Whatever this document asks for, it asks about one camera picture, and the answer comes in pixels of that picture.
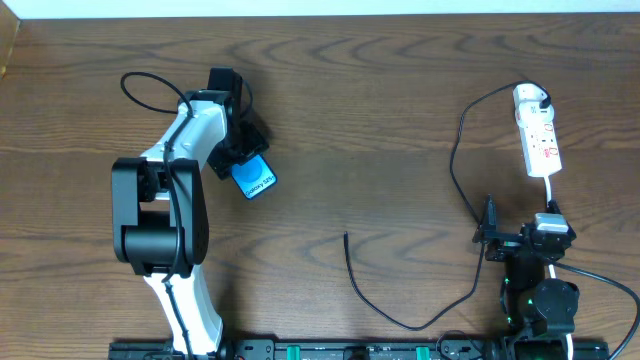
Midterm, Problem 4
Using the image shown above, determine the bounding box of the blue Galaxy smartphone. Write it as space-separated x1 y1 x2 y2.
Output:
231 155 278 200

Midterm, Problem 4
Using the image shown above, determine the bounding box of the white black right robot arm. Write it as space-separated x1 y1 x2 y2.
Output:
473 196 580 360

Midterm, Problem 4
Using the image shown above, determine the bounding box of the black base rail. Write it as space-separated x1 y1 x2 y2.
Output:
107 336 609 360

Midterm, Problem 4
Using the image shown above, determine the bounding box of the white charger adapter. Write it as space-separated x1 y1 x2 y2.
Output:
513 83 555 128

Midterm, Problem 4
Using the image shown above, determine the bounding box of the white power strip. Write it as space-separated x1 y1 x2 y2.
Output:
519 122 562 178

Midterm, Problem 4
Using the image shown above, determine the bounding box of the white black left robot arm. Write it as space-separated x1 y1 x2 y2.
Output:
108 67 277 359

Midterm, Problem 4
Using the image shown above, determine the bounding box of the white power strip cord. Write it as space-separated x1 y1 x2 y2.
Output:
542 174 575 360

